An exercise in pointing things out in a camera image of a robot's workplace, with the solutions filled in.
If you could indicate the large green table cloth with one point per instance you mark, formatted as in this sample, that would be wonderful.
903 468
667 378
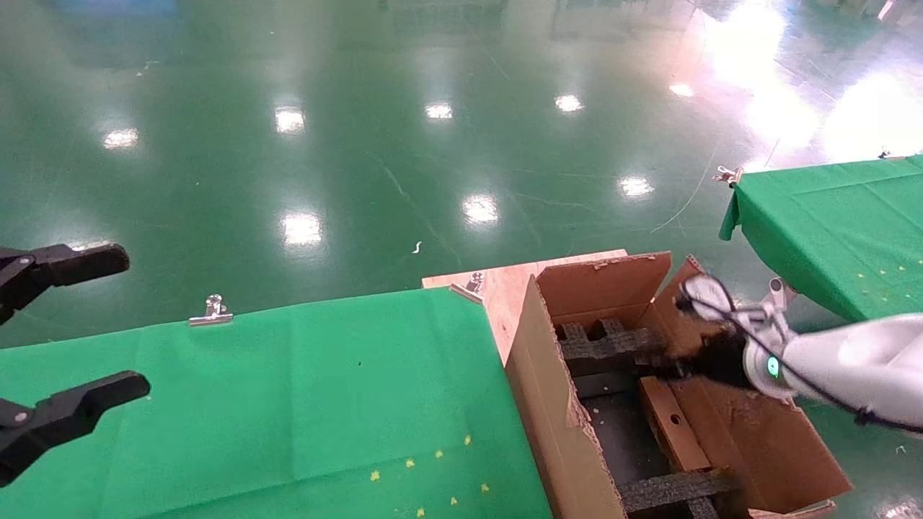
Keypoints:
252 404

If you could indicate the small brown cardboard box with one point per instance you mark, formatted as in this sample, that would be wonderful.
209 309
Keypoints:
670 425

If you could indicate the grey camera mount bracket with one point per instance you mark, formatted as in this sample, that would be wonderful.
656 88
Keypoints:
757 318

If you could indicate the large open brown carton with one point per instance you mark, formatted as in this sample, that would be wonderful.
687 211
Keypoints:
764 447

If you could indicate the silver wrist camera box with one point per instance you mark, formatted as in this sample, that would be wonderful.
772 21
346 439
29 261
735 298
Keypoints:
707 295

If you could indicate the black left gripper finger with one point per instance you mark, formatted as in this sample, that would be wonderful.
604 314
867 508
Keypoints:
79 407
72 263

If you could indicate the white metal bracket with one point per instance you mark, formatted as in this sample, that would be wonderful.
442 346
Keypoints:
777 287

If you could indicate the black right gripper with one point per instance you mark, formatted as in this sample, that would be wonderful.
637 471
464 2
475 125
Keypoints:
721 360

